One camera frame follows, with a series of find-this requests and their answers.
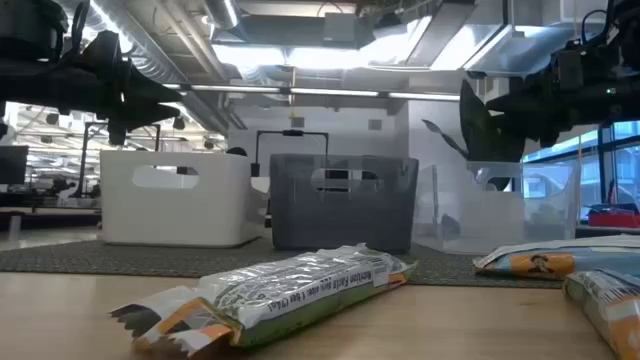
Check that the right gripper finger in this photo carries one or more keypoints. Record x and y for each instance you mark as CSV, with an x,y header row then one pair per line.
x,y
540,130
525,105

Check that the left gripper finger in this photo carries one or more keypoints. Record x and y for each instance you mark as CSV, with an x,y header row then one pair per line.
x,y
150,113
142,92

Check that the blue granola bar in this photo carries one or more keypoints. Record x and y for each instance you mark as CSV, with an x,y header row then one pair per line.
x,y
550,262

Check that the green granola bar silver back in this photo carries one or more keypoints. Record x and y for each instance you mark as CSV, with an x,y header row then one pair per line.
x,y
610,305
300,285

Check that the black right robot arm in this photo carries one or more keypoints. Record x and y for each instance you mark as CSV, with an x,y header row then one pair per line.
x,y
625,75

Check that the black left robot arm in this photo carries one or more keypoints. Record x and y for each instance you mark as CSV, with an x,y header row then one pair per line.
x,y
30,85

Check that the green snake plant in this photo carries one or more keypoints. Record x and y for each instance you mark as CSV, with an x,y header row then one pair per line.
x,y
475,130

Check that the clear plastic bin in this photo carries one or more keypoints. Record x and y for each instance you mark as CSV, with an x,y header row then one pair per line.
x,y
550,220

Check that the white plastic bin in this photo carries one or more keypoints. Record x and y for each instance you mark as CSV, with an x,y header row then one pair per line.
x,y
200,215

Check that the black computer monitor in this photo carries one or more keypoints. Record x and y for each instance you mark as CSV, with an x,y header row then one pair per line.
x,y
12,165

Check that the red box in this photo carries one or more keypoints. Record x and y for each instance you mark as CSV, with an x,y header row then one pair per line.
x,y
615,219

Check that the dark background desk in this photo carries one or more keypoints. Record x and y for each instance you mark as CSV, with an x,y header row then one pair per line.
x,y
45,212

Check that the grey woven placemat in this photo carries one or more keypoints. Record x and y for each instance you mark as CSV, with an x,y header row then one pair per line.
x,y
125,260

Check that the long ceiling light strip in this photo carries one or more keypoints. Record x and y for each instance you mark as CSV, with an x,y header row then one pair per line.
x,y
325,92

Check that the grey translucent plastic bin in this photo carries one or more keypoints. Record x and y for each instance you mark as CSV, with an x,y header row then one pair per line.
x,y
310,220

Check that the grey ceiling box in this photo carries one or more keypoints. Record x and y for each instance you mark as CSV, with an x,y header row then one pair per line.
x,y
341,27

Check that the silver spiral ceiling duct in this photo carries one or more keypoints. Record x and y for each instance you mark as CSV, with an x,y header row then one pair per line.
x,y
150,55

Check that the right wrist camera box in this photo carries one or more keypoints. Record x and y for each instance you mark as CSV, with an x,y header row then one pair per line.
x,y
569,70

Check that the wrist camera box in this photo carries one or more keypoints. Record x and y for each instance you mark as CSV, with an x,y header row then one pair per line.
x,y
569,70
105,52

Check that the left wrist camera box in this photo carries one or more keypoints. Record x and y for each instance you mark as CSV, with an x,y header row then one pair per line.
x,y
105,52

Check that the black metal stand frame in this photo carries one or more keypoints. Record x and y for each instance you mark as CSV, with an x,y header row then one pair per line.
x,y
292,133
86,160

